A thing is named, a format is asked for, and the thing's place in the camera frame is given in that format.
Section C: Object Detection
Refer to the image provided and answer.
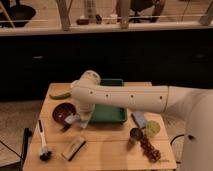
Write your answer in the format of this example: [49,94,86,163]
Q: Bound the purple bowl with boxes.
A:
[52,102,76,125]

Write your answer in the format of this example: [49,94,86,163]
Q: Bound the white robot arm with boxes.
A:
[71,70,213,171]

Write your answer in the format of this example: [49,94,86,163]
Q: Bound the small dark utensil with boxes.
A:
[60,124,71,132]

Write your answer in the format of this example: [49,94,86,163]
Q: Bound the green plastic tray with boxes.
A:
[90,79,127,124]

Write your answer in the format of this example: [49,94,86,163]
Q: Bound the metal cup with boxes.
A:
[127,128,143,149]

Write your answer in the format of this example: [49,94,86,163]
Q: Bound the white dish brush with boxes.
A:
[38,120,52,161]

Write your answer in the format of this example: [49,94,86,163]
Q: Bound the brown grape bunch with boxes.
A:
[140,136,161,163]

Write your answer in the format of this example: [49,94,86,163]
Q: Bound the wooden scrub brush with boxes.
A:
[61,136,86,161]

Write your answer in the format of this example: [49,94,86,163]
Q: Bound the light blue towel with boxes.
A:
[64,111,96,129]

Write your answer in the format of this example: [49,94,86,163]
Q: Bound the black table side handle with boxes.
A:
[20,128,32,171]

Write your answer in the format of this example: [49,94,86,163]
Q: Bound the green lime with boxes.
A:
[144,121,160,137]

